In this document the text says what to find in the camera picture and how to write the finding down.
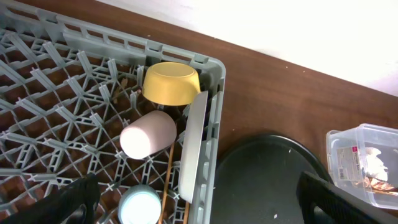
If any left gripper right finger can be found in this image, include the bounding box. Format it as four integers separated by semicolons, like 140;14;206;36
296;172;397;224

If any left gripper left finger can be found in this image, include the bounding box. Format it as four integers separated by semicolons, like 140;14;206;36
1;174;100;224

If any gold foil wrapper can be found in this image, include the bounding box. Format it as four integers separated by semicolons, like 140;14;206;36
364;177;397;195

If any white napkin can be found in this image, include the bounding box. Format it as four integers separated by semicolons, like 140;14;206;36
365;147;388;182

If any blue cup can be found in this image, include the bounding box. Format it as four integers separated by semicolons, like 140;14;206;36
118;184;162;224

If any pink cup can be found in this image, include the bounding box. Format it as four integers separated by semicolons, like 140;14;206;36
119;110;177;159

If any grey round plate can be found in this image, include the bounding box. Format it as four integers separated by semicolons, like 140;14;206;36
178;91;208;203

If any yellow bowl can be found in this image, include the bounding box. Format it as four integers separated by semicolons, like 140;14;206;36
142;62;201;106

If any grey dishwasher rack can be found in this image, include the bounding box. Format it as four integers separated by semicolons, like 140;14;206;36
1;1;226;223

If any clear plastic bin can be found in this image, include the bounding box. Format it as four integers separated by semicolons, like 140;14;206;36
326;124;397;210

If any round black tray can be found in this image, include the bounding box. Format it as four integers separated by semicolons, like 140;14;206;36
210;134;331;224

